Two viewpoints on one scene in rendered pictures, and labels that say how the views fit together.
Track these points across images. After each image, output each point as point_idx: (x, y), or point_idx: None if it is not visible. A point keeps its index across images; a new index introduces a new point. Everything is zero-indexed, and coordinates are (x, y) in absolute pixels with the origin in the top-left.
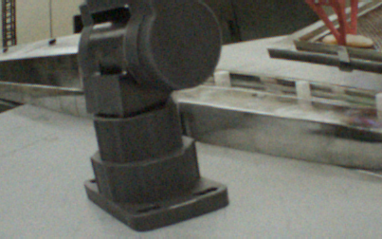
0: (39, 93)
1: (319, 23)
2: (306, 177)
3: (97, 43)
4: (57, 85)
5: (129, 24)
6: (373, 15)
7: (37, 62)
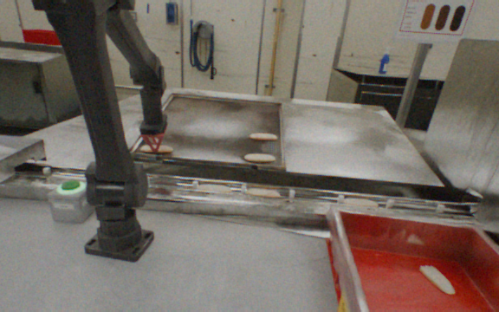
0: None
1: (127, 133)
2: (173, 220)
3: (103, 192)
4: None
5: (126, 187)
6: None
7: None
